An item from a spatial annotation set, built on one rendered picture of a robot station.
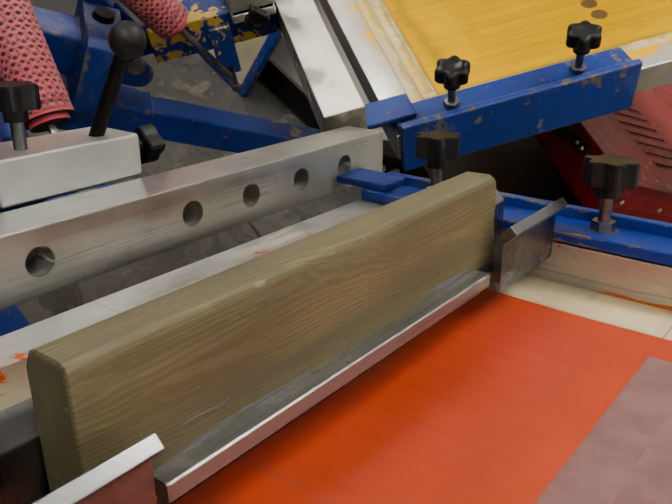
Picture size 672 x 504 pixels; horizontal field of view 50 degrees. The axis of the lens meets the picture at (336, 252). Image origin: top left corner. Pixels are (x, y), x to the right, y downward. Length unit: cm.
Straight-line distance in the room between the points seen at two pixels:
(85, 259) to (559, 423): 34
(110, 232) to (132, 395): 26
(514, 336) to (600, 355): 6
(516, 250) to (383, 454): 22
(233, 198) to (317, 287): 26
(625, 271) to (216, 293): 37
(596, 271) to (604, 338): 9
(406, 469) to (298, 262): 12
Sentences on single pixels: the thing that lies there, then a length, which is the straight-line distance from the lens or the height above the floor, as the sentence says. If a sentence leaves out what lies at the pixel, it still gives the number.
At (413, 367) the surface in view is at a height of 121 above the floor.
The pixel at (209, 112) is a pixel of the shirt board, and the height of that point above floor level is 92.
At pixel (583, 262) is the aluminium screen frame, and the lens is 62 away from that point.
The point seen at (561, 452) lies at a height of 127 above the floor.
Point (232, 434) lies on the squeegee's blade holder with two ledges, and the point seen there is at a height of 125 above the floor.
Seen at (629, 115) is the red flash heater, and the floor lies 111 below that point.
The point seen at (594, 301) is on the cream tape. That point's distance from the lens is 61.
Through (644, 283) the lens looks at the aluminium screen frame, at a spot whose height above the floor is 127.
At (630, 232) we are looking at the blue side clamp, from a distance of 64.
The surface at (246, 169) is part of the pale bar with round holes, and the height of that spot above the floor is 117.
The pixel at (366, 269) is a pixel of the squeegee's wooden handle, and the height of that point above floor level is 128.
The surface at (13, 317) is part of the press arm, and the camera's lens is 80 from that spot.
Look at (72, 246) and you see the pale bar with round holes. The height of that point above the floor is 115.
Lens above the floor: 153
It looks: 37 degrees down
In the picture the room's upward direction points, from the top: 31 degrees clockwise
